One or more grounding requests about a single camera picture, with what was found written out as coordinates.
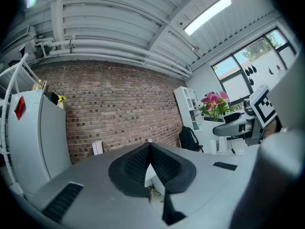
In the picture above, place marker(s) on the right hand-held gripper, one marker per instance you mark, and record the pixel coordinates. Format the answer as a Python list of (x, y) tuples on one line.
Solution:
[(263, 106)]

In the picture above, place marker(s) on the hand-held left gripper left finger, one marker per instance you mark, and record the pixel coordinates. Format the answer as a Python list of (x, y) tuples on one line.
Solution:
[(133, 163)]

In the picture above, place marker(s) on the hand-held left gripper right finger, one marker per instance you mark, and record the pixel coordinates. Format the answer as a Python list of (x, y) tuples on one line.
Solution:
[(169, 166)]

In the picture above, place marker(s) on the pink potted flowers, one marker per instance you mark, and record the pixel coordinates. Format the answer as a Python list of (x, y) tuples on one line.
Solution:
[(214, 99)]

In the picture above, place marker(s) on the person's right forearm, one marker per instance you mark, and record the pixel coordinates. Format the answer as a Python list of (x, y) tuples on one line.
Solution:
[(271, 129)]

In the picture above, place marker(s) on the white side table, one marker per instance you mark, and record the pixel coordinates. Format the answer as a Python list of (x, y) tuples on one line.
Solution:
[(214, 135)]

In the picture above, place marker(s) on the black backpack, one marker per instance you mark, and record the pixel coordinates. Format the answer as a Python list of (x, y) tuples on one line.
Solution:
[(188, 138)]

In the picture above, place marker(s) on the pale pink file box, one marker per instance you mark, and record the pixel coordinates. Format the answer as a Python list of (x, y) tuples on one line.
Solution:
[(98, 147)]

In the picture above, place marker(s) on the black framed window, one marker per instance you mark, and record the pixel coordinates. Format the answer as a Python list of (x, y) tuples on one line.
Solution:
[(238, 80)]

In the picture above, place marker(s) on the white cabinet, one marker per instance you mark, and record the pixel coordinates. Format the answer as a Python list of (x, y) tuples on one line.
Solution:
[(188, 104)]

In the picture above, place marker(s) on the white refrigerator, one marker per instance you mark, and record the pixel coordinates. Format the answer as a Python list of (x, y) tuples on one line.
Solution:
[(35, 139)]

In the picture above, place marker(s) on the black box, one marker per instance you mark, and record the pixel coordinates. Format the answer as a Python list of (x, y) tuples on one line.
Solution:
[(52, 98)]

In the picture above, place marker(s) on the long ceiling light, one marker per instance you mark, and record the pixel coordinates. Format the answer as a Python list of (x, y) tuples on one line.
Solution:
[(207, 14)]

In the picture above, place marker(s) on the white ceiling pipe bundle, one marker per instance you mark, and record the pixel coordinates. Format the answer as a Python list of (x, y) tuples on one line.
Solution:
[(119, 50)]

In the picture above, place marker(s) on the red diamond sticker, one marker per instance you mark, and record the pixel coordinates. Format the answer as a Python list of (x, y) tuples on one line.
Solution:
[(20, 107)]

